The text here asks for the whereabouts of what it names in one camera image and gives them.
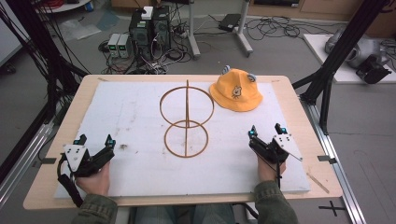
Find white box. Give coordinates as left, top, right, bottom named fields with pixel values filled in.
left=141, top=6, right=154, bottom=21

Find wooden ring hat stand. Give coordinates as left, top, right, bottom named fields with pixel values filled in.
left=159, top=78, right=216, bottom=159

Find person's right hand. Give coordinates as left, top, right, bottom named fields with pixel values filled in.
left=256, top=154, right=287, bottom=183

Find black computer tower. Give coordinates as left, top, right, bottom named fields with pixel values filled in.
left=151, top=5, right=173, bottom=51
left=128, top=8, right=154, bottom=61

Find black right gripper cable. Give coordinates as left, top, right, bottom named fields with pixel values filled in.
left=270, top=157, right=283, bottom=191

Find tangle of cables by computers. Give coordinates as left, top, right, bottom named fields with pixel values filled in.
left=97, top=18, right=195, bottom=76

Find black flat box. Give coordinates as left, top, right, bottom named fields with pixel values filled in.
left=217, top=12, right=243, bottom=33

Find person's legs in jeans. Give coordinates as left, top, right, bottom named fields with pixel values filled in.
left=133, top=203, right=238, bottom=224

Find aluminium rail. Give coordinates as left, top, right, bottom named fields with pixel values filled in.
left=299, top=95, right=368, bottom=224
left=0, top=121, right=54, bottom=207

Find black frame strut with cables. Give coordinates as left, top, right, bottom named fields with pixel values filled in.
left=0, top=0, right=90, bottom=185

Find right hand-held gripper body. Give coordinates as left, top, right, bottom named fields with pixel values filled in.
left=248, top=133, right=304, bottom=165

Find person's left hand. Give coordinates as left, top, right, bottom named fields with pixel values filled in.
left=76, top=161, right=112, bottom=197

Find clear plastic sheet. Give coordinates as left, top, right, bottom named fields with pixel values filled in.
left=58, top=18, right=103, bottom=42

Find black device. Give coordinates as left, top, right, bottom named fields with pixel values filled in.
left=355, top=53, right=393, bottom=85

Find black tape cross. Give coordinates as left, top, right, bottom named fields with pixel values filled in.
left=318, top=200, right=347, bottom=218

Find white foam board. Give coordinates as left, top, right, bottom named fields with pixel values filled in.
left=53, top=80, right=313, bottom=200

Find yellow bucket hat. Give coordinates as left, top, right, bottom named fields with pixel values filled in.
left=208, top=64, right=264, bottom=113

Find thin wooden stick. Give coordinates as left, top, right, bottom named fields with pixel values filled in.
left=305, top=172, right=331, bottom=195

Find grey desk leg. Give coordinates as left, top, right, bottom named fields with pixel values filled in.
left=186, top=0, right=202, bottom=61
left=235, top=0, right=254, bottom=58

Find grey power supply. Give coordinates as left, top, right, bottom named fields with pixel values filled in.
left=117, top=33, right=134, bottom=60
left=106, top=33, right=122, bottom=59

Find tangle of black floor cables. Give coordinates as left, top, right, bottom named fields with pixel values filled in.
left=244, top=14, right=342, bottom=42

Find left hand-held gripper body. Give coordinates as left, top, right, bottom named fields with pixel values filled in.
left=64, top=143, right=116, bottom=178

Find white platform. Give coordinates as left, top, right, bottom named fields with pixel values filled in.
left=303, top=33, right=396, bottom=85

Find grey robot shell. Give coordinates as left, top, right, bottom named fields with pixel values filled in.
left=324, top=28, right=383, bottom=70

